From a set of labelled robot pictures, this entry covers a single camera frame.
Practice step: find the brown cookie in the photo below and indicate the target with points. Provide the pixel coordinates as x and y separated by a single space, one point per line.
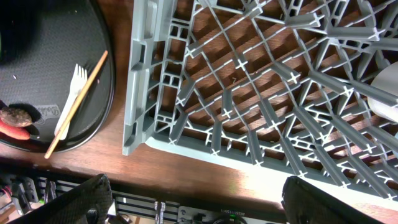
15 117

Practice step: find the grey plastic dishwasher rack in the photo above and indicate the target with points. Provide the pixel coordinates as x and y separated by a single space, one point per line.
280 87

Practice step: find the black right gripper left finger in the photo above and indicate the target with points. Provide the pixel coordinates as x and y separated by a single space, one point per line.
56 198

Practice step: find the round black tray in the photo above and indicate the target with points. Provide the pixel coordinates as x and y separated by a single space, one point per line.
42 42

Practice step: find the orange carrot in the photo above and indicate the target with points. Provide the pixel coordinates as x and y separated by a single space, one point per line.
14 132

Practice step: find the white plastic fork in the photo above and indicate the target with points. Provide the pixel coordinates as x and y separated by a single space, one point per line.
78 81

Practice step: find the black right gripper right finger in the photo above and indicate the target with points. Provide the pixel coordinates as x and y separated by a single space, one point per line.
305 203

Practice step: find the small white cup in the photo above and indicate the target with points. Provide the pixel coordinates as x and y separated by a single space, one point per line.
383 101

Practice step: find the wooden chopstick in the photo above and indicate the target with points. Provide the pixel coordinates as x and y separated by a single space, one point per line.
76 104

